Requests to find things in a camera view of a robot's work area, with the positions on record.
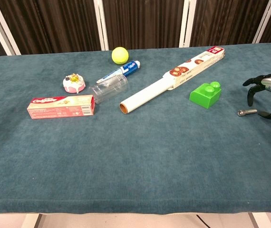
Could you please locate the silver metal socket-head bolt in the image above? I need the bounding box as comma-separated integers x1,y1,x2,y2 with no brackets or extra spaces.
237,109,258,117

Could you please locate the blue white toothpaste tube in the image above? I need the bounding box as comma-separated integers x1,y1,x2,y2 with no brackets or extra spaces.
96,60,141,84

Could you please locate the white baking paper roll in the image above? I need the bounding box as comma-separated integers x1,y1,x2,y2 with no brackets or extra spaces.
119,78,176,114

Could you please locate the pink toy cake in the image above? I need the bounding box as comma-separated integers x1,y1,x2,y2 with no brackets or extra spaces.
62,73,87,94

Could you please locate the yellow tennis ball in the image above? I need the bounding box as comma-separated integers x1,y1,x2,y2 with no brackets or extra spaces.
111,47,129,65

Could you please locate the teal table cloth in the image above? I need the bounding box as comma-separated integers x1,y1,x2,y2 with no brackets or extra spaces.
0,42,271,216

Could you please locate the baking paper box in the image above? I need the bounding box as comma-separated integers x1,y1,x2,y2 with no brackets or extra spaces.
162,46,226,91

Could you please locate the clear plastic bottle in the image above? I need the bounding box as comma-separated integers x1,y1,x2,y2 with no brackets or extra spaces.
89,75,129,105

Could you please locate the red Colgate toothpaste box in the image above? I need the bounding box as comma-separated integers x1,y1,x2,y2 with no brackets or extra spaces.
27,95,96,120

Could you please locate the dark folding screen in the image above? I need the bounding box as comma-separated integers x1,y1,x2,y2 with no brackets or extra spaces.
0,0,271,65

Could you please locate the green toy building block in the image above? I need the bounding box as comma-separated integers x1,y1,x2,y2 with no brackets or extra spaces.
189,81,223,109

